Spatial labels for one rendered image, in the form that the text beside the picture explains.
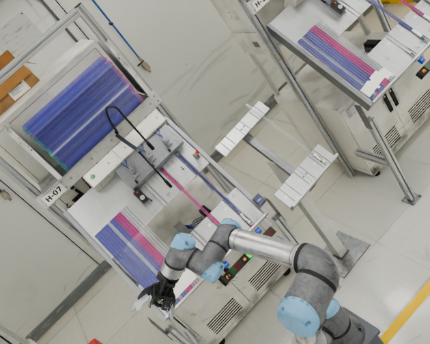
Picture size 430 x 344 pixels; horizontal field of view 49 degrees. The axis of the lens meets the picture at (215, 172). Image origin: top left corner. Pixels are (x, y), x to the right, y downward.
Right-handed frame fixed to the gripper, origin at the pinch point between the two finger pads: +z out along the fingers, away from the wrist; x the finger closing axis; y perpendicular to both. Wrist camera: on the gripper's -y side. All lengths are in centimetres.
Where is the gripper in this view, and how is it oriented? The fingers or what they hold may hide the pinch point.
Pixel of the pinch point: (150, 314)
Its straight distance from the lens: 180.4
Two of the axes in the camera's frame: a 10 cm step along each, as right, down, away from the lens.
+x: 9.2, 3.0, 2.6
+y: 1.3, 3.9, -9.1
